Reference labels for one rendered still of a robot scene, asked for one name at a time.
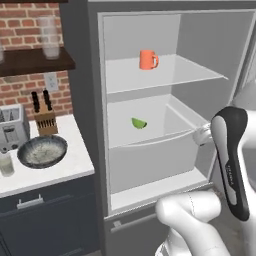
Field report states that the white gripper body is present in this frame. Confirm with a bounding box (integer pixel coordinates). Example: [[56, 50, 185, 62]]
[[192, 122, 214, 147]]

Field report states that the white fridge crisper drawer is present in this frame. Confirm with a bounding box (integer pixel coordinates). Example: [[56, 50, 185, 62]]
[[106, 94, 210, 195]]

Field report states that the green lemon wedge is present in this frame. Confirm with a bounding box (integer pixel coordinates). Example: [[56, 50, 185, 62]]
[[130, 116, 148, 130]]

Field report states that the clear fridge shelf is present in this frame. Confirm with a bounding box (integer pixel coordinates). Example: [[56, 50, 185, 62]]
[[105, 53, 230, 95]]

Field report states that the grey open fridge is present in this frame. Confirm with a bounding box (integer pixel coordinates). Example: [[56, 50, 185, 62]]
[[59, 0, 256, 256]]

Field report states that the dark speckled ice bowl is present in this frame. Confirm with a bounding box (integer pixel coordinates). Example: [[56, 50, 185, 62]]
[[16, 134, 69, 170]]

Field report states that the glass of lemonade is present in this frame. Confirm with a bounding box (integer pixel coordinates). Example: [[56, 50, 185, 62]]
[[0, 151, 16, 178]]

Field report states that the orange mug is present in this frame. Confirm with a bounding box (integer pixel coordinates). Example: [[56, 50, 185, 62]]
[[138, 49, 160, 71]]

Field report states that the grey freezer drawer front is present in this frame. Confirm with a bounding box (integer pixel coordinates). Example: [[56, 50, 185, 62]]
[[103, 186, 219, 256]]

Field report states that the dark blue drawer front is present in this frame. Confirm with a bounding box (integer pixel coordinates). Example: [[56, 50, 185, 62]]
[[0, 173, 97, 216]]

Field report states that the wooden knife block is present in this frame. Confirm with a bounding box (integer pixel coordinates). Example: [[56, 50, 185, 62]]
[[34, 109, 60, 137]]

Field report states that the clear glass jar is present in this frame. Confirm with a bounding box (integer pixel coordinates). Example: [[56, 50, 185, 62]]
[[36, 15, 62, 61]]

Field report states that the silver toaster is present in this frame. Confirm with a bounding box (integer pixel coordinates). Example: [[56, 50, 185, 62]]
[[0, 103, 31, 155]]

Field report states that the silver freezer drawer handle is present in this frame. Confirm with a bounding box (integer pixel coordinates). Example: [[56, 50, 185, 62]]
[[110, 212, 158, 234]]

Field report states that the black knife handle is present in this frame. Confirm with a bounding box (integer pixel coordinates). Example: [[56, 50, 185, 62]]
[[42, 88, 54, 112], [31, 91, 41, 114]]

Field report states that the white wall outlet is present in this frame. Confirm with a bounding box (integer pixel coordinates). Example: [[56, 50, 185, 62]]
[[43, 72, 60, 93]]

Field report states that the dark wooden wall shelf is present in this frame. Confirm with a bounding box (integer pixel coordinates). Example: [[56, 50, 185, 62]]
[[0, 46, 77, 78]]

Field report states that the dark wall cupboard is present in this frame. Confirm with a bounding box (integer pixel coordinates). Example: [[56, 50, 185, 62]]
[[0, 0, 69, 5]]

